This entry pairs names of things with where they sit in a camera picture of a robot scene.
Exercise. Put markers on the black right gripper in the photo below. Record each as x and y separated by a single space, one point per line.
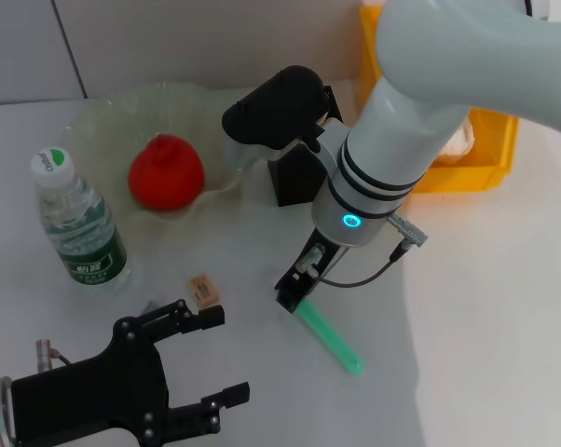
299 284

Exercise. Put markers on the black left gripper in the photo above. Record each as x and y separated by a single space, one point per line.
94 396

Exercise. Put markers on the green utility knife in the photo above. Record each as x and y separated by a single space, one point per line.
327 337

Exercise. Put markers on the small tan eraser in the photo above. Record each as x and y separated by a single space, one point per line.
204 291

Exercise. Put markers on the red-orange fruit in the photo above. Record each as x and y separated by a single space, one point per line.
166 174

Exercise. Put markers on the clear green-label water bottle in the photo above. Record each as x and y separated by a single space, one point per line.
85 237

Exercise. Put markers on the white paper ball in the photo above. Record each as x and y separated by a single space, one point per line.
462 142

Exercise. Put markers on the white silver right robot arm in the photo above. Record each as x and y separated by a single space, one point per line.
425 116

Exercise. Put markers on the black mesh pen holder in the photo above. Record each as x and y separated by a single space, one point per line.
299 181

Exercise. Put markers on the green glass fruit plate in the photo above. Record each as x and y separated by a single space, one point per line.
122 112

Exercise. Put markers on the yellow plastic bin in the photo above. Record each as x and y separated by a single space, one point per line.
485 177

